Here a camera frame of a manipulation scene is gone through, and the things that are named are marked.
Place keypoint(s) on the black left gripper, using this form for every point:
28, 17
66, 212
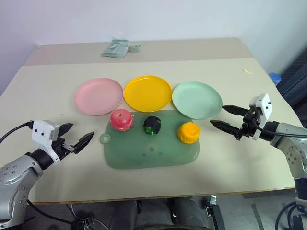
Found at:
62, 149

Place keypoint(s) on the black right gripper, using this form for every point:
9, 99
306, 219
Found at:
250, 123

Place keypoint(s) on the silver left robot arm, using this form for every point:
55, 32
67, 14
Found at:
14, 172

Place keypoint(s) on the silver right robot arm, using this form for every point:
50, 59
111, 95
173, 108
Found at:
291, 146

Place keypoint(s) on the light green plate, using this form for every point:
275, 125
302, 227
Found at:
196, 100

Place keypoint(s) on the orange round fruit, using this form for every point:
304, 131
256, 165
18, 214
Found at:
188, 133

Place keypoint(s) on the pink plate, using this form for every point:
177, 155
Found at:
98, 96

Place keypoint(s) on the dark green toy vegetable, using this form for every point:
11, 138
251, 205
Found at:
152, 125

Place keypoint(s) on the yellow plate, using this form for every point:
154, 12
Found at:
147, 93

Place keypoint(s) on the red apple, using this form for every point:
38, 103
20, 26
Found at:
121, 119

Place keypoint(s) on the small yellow scrap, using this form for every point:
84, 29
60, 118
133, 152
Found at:
247, 71

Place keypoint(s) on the blue round object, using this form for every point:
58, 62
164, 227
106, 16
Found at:
275, 77

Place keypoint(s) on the black case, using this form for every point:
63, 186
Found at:
295, 79

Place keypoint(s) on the translucent green cutting board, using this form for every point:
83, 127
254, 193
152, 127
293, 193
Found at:
153, 153

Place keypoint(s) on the crumpled green bag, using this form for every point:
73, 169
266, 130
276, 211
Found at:
115, 49

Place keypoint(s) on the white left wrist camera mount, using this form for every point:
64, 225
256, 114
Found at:
42, 133

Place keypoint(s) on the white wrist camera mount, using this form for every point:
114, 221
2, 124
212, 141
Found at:
42, 133
265, 105

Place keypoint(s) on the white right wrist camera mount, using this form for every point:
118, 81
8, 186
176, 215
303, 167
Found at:
265, 105

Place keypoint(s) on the black table leg frame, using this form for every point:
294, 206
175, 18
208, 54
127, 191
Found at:
214, 212

